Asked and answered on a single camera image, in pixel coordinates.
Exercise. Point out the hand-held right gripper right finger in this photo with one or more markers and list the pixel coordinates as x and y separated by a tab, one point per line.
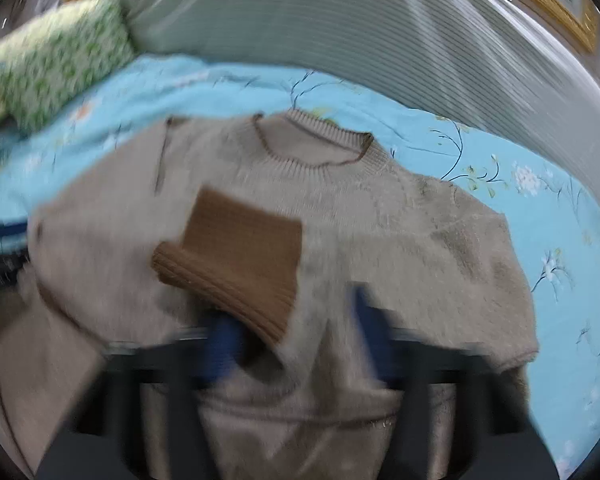
375	336

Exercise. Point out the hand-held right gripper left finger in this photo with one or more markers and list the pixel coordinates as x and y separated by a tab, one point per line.
224	346

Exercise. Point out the beige knit sweater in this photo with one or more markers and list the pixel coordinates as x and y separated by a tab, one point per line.
405	240

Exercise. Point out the light blue floral bedsheet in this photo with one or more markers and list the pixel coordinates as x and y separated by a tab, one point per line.
530	220

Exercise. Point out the green checked pillow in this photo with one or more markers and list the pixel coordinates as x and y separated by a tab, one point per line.
60	65

